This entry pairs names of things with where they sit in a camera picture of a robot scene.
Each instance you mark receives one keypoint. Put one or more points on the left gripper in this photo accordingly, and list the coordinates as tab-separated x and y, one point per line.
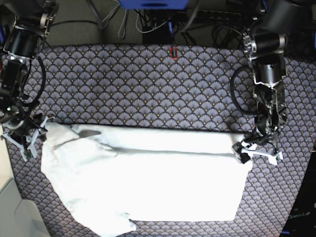
263	141

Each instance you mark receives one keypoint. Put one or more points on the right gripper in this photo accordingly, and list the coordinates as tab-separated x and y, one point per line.
24	133

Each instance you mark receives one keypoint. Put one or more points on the white T-shirt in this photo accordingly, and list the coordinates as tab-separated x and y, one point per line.
109	177

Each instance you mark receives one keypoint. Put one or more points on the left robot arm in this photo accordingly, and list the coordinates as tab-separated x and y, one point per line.
264	45

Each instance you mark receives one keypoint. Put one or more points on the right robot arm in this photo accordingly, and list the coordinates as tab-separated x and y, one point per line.
32	23

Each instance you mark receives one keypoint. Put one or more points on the white plastic bin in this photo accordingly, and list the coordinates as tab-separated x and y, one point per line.
19	217

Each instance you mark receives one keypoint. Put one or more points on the black computer case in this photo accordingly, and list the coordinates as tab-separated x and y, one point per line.
302	218

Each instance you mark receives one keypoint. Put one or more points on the patterned fan-print tablecloth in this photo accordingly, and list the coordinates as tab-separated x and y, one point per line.
142	86

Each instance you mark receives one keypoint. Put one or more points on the red black table clamp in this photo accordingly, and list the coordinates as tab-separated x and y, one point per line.
173	52

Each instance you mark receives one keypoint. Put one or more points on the black box under table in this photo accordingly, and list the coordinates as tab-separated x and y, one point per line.
159	36

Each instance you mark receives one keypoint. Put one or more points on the black power strip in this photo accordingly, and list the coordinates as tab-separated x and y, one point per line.
209	15

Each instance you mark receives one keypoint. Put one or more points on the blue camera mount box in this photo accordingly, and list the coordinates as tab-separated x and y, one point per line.
154	4

